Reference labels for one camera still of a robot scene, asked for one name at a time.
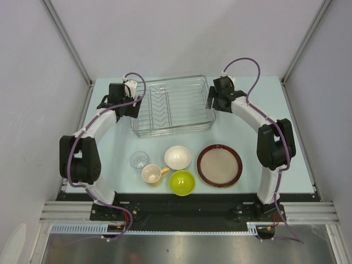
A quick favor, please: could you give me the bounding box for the metal wire dish rack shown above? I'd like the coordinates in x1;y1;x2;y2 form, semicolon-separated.
131;75;216;138

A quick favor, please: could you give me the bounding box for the white ceramic bowl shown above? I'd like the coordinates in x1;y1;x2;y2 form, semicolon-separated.
164;146;192;171

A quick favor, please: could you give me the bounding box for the red rimmed round plate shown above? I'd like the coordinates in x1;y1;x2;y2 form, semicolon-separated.
196;144;243;188

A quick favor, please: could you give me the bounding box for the lime green bowl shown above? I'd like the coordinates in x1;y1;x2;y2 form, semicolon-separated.
169;170;196;196

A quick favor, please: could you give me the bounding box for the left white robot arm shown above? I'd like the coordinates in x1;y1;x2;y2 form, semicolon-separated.
59;79;143;220

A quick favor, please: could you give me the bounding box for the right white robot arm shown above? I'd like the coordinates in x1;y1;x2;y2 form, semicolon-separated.
206;76;296;221

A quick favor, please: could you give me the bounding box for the clear plastic cup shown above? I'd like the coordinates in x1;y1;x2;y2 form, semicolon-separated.
130;151;149;169

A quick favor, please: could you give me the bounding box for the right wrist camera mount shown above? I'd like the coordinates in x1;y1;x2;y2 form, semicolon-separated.
220;71;235;90

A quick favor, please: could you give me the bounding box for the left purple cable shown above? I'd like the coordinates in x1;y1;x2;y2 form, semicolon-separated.
67;71;148;243

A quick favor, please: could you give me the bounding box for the cream mug yellow handle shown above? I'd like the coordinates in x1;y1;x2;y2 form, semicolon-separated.
141;164;170;186

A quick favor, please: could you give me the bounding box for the slotted cable duct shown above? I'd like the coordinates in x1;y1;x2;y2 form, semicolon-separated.
51;223;274;236

